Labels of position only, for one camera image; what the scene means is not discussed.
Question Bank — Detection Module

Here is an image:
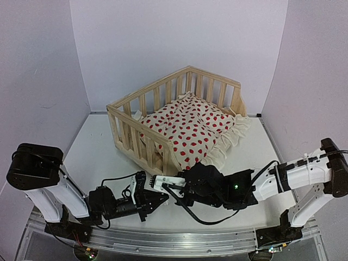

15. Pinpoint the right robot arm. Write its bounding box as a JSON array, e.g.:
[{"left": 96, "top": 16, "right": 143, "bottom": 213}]
[{"left": 172, "top": 138, "right": 347, "bottom": 241}]

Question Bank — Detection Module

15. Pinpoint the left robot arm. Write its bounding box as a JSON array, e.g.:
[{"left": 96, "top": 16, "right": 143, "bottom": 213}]
[{"left": 7, "top": 143, "right": 169, "bottom": 238}]

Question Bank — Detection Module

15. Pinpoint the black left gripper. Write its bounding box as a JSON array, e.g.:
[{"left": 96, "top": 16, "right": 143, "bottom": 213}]
[{"left": 102, "top": 190, "right": 167, "bottom": 223}]

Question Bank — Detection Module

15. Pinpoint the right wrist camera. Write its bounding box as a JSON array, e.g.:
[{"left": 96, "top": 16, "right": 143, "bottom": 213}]
[{"left": 150, "top": 175, "right": 186, "bottom": 198}]

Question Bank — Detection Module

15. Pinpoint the strawberry print ruffled mattress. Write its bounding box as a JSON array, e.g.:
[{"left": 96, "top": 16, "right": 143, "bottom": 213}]
[{"left": 134, "top": 92, "right": 251, "bottom": 170}]

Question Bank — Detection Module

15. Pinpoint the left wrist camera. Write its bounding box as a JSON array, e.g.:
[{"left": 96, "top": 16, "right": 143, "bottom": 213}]
[{"left": 129, "top": 171, "right": 147, "bottom": 204}]

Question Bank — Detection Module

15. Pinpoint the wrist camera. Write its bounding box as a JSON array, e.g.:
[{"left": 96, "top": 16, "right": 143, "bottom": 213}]
[
  {"left": 150, "top": 175, "right": 186, "bottom": 198},
  {"left": 129, "top": 171, "right": 147, "bottom": 204}
]

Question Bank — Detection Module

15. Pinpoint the wooden pet bed frame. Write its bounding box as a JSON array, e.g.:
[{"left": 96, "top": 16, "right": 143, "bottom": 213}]
[{"left": 107, "top": 66, "right": 247, "bottom": 176}]

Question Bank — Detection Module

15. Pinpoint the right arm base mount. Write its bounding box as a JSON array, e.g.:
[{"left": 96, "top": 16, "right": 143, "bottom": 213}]
[{"left": 256, "top": 210, "right": 303, "bottom": 250}]

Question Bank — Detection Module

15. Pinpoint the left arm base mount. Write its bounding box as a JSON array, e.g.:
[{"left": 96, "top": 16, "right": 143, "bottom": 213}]
[{"left": 45, "top": 217, "right": 92, "bottom": 243}]

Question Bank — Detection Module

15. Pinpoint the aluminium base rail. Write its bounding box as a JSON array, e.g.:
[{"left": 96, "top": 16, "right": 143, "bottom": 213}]
[{"left": 26, "top": 206, "right": 319, "bottom": 252}]

